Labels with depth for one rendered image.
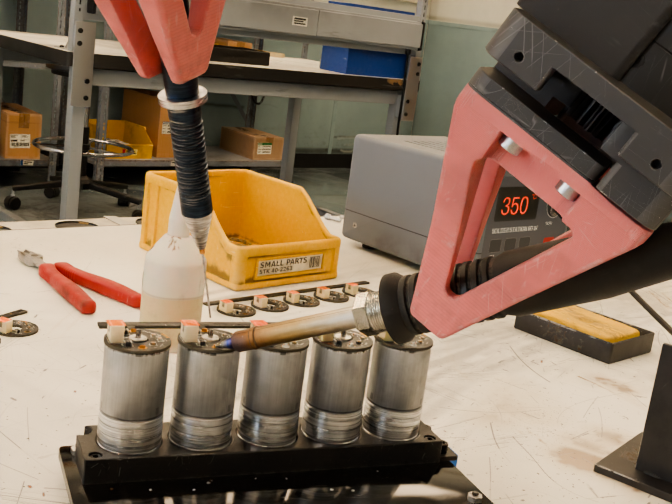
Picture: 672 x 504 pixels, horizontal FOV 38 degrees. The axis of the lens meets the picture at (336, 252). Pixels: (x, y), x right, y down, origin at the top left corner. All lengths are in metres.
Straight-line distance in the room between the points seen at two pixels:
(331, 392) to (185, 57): 0.16
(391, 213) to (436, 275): 0.48
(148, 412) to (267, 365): 0.05
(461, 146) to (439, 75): 6.24
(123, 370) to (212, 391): 0.04
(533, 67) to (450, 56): 6.21
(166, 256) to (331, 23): 2.80
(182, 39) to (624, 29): 0.13
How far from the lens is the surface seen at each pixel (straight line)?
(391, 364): 0.40
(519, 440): 0.49
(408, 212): 0.78
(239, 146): 5.38
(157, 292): 0.53
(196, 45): 0.31
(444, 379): 0.55
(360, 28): 3.38
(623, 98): 0.26
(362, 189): 0.81
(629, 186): 0.27
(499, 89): 0.28
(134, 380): 0.37
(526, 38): 0.26
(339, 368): 0.39
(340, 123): 6.23
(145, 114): 5.06
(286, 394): 0.38
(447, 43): 6.50
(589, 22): 0.28
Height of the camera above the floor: 0.94
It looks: 14 degrees down
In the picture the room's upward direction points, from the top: 8 degrees clockwise
